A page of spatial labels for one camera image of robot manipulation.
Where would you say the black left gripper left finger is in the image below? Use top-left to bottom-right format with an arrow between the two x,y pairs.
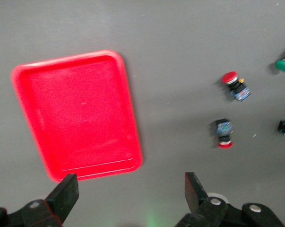
0,173 -> 79,227

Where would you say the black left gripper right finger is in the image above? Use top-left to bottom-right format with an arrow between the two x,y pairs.
174,172 -> 285,227

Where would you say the red push button switch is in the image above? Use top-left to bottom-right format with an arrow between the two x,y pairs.
210,118 -> 234,150
221,70 -> 251,103

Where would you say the red plastic tray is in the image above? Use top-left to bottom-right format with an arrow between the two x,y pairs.
10,49 -> 144,183

